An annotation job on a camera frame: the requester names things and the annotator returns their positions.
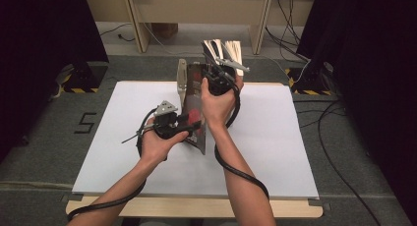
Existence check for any grey floor tape piece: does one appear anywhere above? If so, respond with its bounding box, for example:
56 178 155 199
60 193 84 203
308 198 332 211

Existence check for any long black floor cable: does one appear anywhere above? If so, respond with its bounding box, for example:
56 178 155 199
317 99 385 226

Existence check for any black floor cable with plug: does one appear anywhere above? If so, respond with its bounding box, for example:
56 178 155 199
97 22 136 43

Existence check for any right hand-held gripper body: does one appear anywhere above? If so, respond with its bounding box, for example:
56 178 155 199
205 56 250 96

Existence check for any black cable tie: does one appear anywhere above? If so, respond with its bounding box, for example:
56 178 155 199
121 129 146 144

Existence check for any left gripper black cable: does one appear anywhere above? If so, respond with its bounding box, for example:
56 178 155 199
67 107 159 222

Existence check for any black socket cable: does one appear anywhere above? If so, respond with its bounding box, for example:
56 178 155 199
276 0 302 46

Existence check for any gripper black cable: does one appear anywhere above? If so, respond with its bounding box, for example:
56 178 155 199
67 107 159 222
214 83 270 200

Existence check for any person's left hand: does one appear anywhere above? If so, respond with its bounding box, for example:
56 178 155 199
140 127 191 166

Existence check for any dark brown glossy magazine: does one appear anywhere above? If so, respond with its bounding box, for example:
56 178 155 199
181 63 209 155

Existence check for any black curtain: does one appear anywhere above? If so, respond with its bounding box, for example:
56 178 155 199
296 0 417 225
0 0 109 161

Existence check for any beige expandable book stand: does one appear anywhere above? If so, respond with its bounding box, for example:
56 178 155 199
176 58 190 104

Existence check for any purple magazine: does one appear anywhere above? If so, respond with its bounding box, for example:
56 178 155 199
223 40 236 62
201 38 225 68

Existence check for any white table cover sheet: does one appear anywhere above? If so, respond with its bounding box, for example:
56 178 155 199
72 81 320 199

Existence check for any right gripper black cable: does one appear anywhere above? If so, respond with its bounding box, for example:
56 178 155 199
214 83 270 200

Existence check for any white cable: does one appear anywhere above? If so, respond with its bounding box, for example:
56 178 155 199
48 64 77 101
294 57 313 86

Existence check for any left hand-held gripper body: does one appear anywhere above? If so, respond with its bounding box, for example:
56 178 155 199
153 100 188 141

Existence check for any person's right hand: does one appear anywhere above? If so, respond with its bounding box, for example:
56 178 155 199
200 77 244 131

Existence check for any beige wooden desk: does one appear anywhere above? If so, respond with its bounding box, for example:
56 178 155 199
82 0 319 56

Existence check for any black hazard striped stand base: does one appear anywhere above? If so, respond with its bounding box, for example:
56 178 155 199
60 62 109 94
284 60 338 96

